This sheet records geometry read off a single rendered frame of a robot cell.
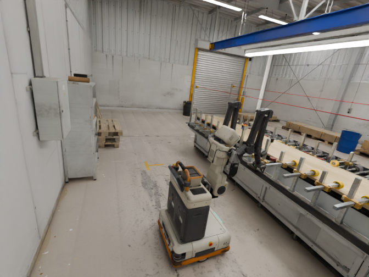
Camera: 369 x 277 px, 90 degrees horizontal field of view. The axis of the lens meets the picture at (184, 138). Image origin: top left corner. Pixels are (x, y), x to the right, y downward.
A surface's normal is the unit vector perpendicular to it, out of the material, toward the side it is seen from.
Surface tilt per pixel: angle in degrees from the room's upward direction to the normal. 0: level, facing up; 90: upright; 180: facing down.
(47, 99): 90
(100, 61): 90
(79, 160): 90
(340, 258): 90
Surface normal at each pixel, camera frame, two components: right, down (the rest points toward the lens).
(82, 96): 0.36, 0.33
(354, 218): -0.93, 0.01
